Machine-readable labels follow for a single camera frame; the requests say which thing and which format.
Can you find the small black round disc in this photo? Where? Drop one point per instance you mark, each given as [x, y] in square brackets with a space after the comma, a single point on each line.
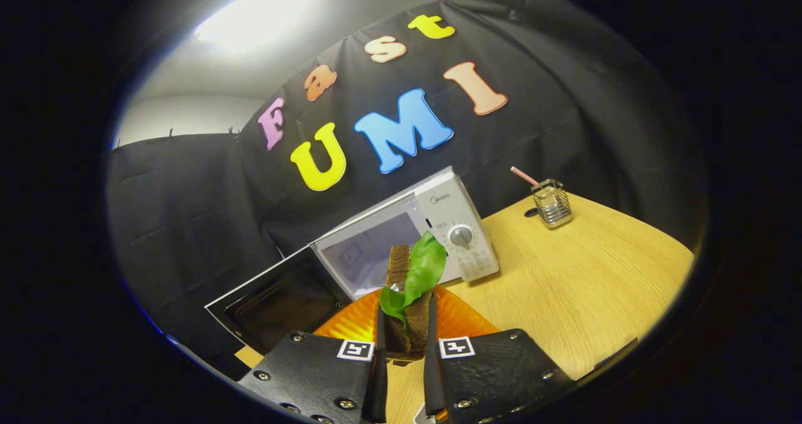
[531, 212]

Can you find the brown bread lettuce sandwich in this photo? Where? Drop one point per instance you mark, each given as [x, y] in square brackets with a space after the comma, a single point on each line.
[401, 339]

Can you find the pink striped straw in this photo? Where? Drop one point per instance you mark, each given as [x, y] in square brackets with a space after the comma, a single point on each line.
[521, 175]

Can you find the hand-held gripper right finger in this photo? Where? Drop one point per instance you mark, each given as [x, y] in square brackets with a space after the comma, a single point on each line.
[431, 380]

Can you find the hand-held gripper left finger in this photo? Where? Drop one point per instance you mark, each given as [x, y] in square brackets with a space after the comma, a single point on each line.
[381, 386]

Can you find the black backdrop cloth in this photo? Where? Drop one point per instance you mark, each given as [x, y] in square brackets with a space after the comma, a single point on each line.
[188, 211]

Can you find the white microwave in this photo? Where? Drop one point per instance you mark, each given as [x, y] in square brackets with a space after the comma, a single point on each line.
[438, 198]

